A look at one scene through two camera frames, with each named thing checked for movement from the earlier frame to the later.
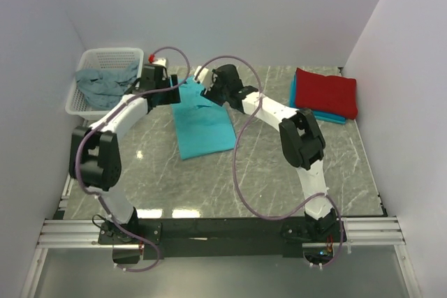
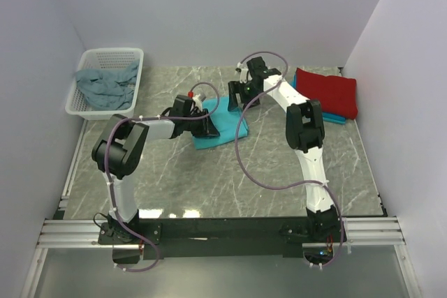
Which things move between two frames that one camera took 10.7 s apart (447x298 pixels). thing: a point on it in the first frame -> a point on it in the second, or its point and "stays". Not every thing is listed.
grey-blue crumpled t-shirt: x=103 y=89 stays
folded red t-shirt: x=332 y=95 stays
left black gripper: x=172 y=97 -> x=207 y=129
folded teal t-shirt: x=320 y=116 stays
